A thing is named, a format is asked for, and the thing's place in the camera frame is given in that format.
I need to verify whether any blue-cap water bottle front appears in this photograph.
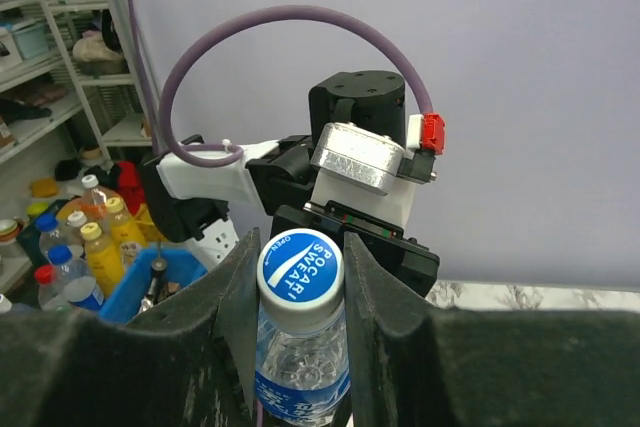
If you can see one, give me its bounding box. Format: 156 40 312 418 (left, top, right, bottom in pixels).
48 245 105 312

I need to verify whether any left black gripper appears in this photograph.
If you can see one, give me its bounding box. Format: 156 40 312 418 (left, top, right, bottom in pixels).
271 202 440 297

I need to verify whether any white metal shelf rack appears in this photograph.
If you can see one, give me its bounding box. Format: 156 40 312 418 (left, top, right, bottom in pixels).
0 0 161 268

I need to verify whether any yellow juice bottle back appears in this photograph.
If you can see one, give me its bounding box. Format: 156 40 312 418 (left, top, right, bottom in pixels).
105 197 147 261

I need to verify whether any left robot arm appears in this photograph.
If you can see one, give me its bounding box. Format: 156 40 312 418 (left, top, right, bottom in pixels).
139 71 445 295

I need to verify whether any blue label clear bottle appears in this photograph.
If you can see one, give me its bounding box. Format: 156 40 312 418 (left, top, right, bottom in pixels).
252 228 352 423

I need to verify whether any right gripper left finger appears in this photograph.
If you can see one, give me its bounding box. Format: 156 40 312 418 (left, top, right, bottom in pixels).
1 231 261 426

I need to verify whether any orange drink bottle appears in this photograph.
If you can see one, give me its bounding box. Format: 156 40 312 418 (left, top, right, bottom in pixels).
80 174 118 231

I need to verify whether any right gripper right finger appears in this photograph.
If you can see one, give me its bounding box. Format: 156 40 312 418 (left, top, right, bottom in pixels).
344 233 639 426

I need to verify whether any blue-cap water bottle back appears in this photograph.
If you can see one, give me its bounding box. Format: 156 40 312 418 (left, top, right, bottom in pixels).
35 213 76 261

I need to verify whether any blue bin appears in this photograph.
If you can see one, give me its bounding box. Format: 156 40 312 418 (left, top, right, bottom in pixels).
98 248 206 324

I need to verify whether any yellow juice bottle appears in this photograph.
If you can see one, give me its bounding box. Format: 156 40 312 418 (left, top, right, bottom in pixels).
105 197 147 261
80 222 125 298

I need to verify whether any blue-cap water bottle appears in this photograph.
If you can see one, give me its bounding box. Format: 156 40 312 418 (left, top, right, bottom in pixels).
35 213 76 261
48 245 105 312

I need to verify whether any blue white bottle cap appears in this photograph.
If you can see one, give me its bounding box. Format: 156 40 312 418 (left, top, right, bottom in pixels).
256 228 345 336

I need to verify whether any red-cap water bottle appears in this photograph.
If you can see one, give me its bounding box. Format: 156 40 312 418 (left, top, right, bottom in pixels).
34 264 70 312

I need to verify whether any yellow juice bottle front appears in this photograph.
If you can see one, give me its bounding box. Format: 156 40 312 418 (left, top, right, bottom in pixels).
80 222 125 298

